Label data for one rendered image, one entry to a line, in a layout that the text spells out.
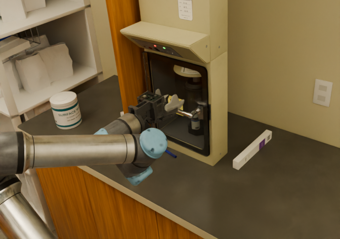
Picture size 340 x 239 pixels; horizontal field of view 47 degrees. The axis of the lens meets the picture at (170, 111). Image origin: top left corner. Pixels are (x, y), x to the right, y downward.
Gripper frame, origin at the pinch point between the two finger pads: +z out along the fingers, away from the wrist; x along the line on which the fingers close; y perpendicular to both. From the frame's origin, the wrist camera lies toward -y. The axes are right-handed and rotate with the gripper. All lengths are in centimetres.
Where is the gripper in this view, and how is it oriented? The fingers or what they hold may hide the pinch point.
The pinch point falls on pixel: (174, 100)
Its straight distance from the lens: 133.9
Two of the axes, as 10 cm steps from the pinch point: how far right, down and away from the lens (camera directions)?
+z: 6.3, -4.4, 6.4
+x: -7.7, -2.8, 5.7
